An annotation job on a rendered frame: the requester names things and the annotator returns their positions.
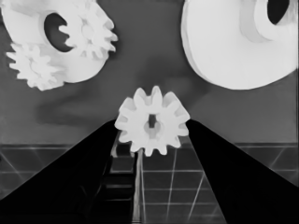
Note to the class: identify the small white gear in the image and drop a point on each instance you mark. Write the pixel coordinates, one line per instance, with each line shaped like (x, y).
(170, 130)
(43, 74)
(100, 42)

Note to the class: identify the dark robot body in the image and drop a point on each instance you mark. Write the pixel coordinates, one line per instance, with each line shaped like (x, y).
(123, 165)

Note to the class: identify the large thick white disc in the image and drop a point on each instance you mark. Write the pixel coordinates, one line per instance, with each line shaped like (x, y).
(218, 46)

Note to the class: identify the white round carrier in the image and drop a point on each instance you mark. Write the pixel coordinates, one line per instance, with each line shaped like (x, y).
(21, 23)

